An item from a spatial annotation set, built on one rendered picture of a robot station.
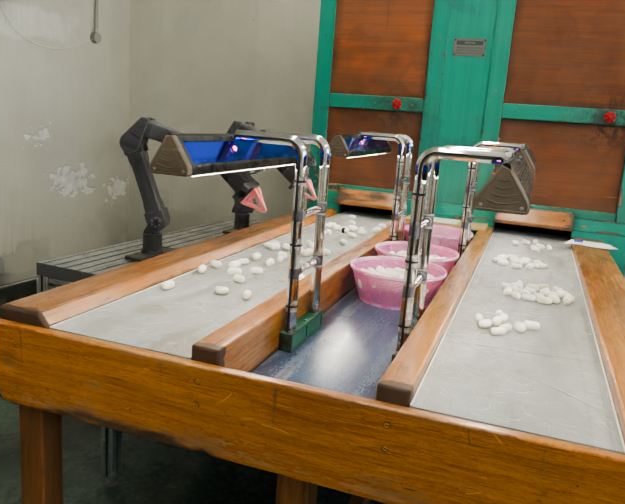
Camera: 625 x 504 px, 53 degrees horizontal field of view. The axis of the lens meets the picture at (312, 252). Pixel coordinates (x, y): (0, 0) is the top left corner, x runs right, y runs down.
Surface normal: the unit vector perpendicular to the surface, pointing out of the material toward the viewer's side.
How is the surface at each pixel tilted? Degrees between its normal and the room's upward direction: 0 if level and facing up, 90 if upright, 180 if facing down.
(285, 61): 90
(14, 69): 90
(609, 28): 90
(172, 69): 91
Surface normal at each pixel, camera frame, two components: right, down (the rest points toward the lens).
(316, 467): -0.34, 0.18
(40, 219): 0.92, 0.15
